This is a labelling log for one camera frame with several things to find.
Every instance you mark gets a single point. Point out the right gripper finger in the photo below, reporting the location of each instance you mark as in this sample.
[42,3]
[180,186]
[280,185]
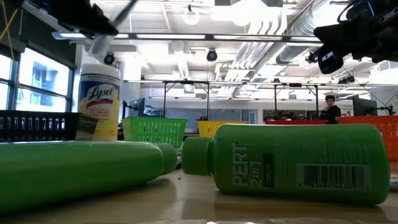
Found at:
[348,35]
[331,60]

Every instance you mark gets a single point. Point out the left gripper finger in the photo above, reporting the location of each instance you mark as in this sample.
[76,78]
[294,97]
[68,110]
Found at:
[92,32]
[101,21]

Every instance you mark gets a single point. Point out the orange plastic basket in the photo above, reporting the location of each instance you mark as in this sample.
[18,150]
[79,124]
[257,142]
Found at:
[373,124]

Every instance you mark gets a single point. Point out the person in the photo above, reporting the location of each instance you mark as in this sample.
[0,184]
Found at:
[331,113]

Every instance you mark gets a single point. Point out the black monitor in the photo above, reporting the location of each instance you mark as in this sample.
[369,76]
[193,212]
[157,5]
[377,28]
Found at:
[364,106]
[136,107]

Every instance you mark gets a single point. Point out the red plastic basket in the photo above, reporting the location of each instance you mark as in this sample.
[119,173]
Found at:
[295,122]

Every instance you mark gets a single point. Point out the long ceiling light strip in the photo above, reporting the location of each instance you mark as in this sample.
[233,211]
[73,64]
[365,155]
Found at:
[171,36]

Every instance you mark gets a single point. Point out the yellow Lysol wipes canister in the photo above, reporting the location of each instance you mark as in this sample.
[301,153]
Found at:
[99,118]

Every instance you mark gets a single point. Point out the green shampoo bottle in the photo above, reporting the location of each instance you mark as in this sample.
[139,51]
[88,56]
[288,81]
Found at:
[280,155]
[77,171]

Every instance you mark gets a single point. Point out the black plastic basket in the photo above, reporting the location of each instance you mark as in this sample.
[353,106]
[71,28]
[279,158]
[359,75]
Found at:
[37,130]

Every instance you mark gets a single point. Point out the green plastic basket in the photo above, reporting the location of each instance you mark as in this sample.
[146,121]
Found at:
[155,130]

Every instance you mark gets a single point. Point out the yellow plastic basket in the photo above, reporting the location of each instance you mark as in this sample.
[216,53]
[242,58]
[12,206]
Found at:
[211,128]

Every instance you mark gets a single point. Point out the black ceiling camera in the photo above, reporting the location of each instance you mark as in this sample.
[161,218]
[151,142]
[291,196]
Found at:
[211,55]
[312,57]
[109,58]

